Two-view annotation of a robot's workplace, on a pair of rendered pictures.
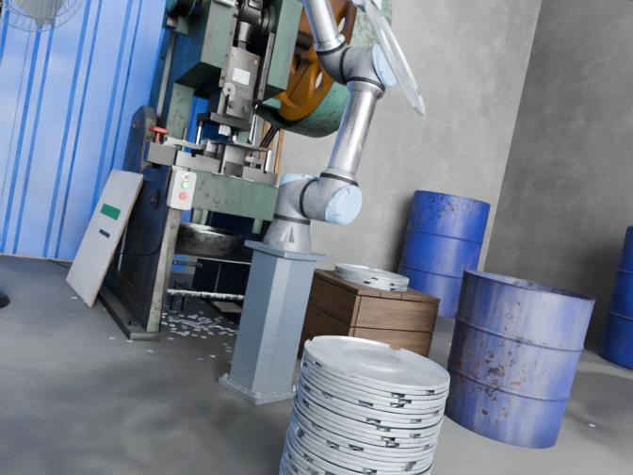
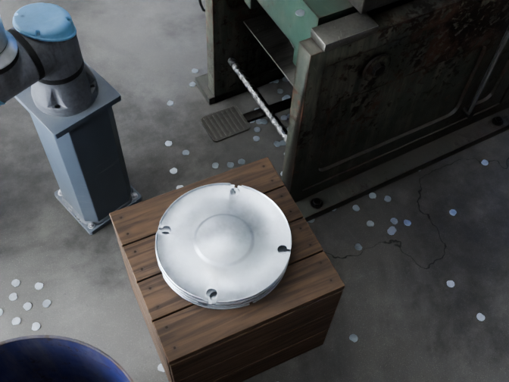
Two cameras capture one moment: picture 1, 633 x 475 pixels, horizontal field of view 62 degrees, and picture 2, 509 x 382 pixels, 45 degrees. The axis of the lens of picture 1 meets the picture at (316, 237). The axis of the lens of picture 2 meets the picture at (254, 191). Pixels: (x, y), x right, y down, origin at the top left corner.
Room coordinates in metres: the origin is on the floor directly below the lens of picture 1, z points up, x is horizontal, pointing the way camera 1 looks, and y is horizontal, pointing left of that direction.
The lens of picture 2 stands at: (2.10, -0.88, 1.53)
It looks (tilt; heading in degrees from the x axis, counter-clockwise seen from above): 56 degrees down; 92
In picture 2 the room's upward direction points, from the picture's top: 4 degrees clockwise
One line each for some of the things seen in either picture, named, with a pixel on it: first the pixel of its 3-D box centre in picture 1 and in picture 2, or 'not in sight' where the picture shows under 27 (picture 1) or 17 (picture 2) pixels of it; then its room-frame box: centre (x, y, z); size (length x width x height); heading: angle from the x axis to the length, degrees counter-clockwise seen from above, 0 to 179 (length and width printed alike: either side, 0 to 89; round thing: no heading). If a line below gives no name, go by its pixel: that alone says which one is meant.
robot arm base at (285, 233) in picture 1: (289, 232); (60, 77); (1.62, 0.08, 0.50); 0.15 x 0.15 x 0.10
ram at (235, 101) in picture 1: (235, 83); not in sight; (2.25, 0.46, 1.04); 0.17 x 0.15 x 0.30; 33
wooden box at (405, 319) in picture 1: (361, 325); (223, 283); (2.03, -0.24, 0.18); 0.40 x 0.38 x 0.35; 30
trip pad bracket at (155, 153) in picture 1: (156, 168); not in sight; (1.92, 0.62, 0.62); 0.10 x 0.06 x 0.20; 123
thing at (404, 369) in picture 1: (376, 360); not in sight; (1.03, -0.16, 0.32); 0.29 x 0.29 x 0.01
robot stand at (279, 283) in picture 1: (272, 319); (84, 151); (1.62, 0.08, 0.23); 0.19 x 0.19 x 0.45; 48
